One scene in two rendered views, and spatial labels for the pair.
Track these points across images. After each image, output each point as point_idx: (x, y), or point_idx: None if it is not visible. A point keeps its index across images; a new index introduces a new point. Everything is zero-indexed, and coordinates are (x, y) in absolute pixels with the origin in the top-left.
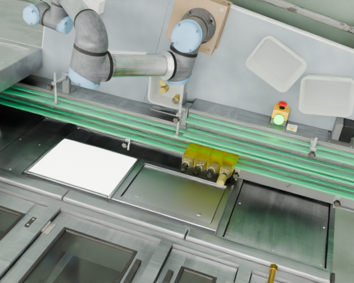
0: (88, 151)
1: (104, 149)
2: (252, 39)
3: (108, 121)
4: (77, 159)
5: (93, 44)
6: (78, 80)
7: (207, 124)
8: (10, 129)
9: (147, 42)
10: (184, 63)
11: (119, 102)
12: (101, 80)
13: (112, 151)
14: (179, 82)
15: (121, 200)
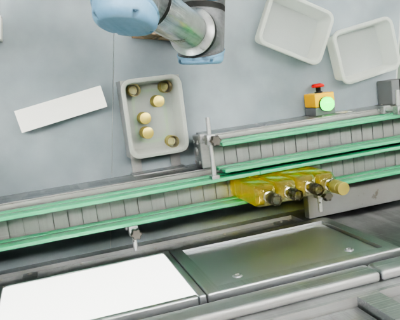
0: (72, 279)
1: (95, 266)
2: (247, 12)
3: (72, 224)
4: (67, 293)
5: None
6: (134, 1)
7: (255, 136)
8: None
9: (94, 70)
10: (219, 20)
11: (77, 186)
12: (159, 10)
13: (112, 263)
14: (219, 56)
15: (227, 288)
